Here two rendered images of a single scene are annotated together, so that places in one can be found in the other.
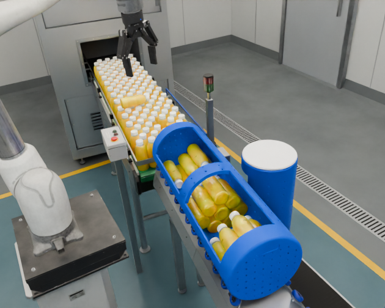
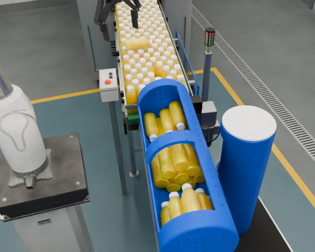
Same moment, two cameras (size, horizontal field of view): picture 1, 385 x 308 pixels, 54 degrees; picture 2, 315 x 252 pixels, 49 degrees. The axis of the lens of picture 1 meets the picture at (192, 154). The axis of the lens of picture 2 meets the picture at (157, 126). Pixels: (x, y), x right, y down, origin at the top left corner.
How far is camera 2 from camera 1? 34 cm
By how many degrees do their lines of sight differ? 14
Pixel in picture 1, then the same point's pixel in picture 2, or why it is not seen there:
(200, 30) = not seen: outside the picture
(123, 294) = (107, 210)
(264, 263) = (197, 243)
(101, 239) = (66, 182)
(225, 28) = not seen: outside the picture
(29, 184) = (4, 129)
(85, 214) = (60, 155)
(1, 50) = not seen: outside the picture
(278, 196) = (249, 164)
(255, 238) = (190, 222)
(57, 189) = (29, 136)
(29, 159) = (13, 102)
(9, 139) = not seen: outside the picture
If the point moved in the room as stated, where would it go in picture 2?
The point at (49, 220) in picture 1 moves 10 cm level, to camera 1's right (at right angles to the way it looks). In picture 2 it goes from (21, 161) to (44, 164)
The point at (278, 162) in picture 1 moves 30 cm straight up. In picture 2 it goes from (254, 133) to (265, 83)
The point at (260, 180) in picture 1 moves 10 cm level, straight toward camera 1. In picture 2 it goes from (233, 146) to (227, 160)
